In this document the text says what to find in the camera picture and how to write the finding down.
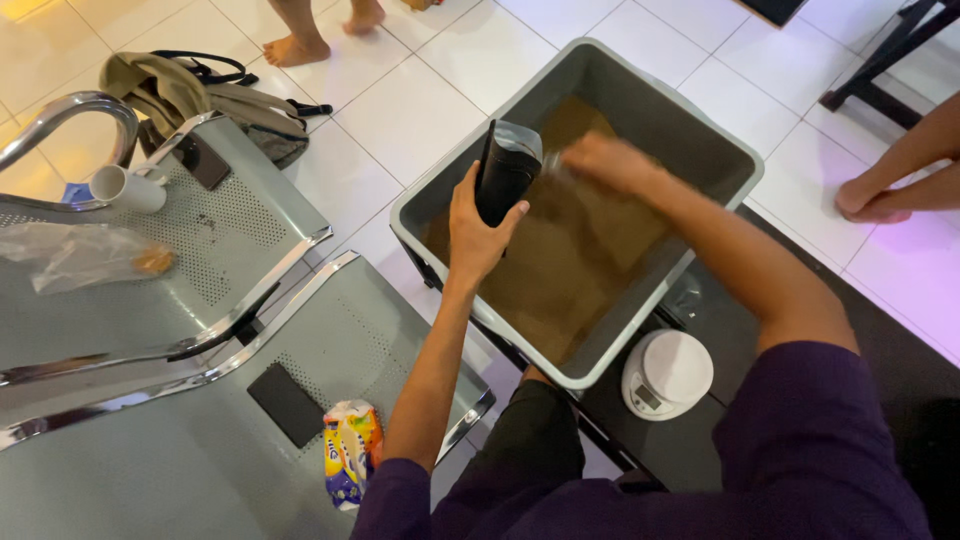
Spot person's left hand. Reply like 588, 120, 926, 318
447, 160, 531, 292

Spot person's right hand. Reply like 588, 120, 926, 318
561, 131, 667, 200

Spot black stand-up pouch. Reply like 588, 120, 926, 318
474, 119, 544, 229

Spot grey plastic tub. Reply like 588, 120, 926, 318
389, 37, 766, 391

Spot brown powder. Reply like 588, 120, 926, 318
423, 96, 674, 369

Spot clear plastic wrapper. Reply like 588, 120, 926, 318
660, 270, 708, 325

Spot white kitchen scale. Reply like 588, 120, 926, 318
621, 328, 715, 423

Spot dark mat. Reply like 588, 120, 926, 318
737, 0, 809, 28

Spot black trousers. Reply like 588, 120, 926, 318
431, 378, 588, 540

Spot purple shirt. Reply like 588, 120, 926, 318
349, 341, 935, 540

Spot colourful snack packet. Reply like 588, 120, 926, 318
323, 399, 386, 513

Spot dark smartphone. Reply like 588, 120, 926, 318
171, 132, 232, 192

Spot black low table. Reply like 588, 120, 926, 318
396, 204, 960, 540

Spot khaki backpack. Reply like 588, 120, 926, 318
98, 49, 334, 171

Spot bread piece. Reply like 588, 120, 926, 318
132, 245, 177, 276

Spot white mug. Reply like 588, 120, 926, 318
89, 164, 171, 216

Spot perforated metal bench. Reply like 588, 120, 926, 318
0, 90, 498, 540

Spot clear plastic bag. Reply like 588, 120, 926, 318
0, 221, 178, 296

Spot black furniture frame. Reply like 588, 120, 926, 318
818, 0, 960, 131

